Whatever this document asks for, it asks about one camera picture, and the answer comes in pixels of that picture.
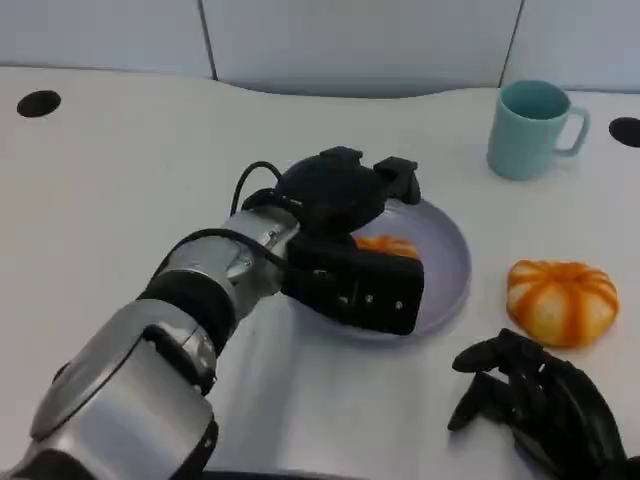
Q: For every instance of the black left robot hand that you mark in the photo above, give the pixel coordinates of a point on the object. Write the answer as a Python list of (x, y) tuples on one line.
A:
[(330, 195)]

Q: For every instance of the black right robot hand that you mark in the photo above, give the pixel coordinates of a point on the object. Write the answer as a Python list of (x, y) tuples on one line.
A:
[(565, 420)]

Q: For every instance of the orange and white bread roll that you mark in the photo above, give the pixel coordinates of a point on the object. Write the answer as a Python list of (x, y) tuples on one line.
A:
[(387, 245), (562, 300)]

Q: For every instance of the lilac plate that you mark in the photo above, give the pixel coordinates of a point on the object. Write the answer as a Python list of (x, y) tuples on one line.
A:
[(442, 250)]

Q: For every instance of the grey partition panel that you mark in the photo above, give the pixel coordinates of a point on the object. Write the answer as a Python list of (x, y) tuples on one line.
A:
[(100, 32), (585, 40), (360, 45)]

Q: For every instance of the pale green mug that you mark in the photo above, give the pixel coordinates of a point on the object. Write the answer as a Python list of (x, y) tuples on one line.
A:
[(520, 145)]

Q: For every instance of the dark robot torso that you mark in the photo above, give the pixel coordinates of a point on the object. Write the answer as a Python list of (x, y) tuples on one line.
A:
[(280, 475)]

